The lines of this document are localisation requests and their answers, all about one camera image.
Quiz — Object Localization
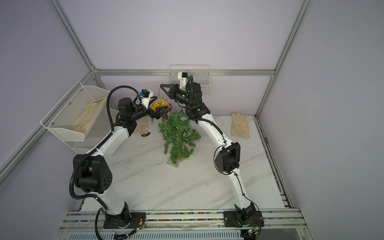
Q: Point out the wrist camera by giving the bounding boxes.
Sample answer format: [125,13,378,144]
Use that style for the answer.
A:
[139,89,158,109]
[178,72,191,90]

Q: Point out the clear string lights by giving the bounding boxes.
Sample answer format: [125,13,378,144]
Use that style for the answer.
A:
[159,110,194,153]

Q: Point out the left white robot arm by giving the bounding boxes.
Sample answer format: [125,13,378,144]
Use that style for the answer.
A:
[69,96,165,229]

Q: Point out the white mesh two-tier shelf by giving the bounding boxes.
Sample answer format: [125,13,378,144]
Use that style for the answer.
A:
[41,82,111,154]

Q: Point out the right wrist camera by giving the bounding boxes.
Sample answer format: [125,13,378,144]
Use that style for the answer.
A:
[178,72,191,90]

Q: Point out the beige glove near vase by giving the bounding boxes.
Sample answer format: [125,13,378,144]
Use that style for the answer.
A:
[134,117,151,137]

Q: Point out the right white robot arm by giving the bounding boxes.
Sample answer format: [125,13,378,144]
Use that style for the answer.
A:
[160,80,263,234]

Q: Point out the yellow artificial flowers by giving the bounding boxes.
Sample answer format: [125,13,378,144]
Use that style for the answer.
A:
[152,98,170,111]

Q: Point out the beige glove in shelf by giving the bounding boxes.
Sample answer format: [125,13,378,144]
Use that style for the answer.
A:
[70,97,106,134]

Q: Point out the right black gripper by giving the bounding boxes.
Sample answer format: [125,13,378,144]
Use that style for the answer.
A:
[162,84,195,109]

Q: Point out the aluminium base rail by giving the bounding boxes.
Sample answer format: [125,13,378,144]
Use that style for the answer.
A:
[55,209,313,240]

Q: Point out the beige glove right side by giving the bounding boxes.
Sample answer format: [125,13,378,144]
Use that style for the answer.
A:
[231,113,250,139]

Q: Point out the white wire wall basket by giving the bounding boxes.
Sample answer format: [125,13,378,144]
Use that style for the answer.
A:
[167,65,211,96]

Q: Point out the aluminium frame profile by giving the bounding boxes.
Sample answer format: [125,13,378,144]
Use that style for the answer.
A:
[94,69,276,76]

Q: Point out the small green christmas tree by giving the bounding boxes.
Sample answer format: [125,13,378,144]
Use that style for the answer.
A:
[158,111,201,166]

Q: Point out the black corrugated cable conduit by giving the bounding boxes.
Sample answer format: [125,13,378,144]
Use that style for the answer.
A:
[68,85,142,240]

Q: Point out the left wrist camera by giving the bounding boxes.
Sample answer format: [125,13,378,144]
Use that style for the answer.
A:
[139,89,158,109]

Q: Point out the purple glass vase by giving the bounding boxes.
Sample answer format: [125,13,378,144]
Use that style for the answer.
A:
[162,104,172,122]

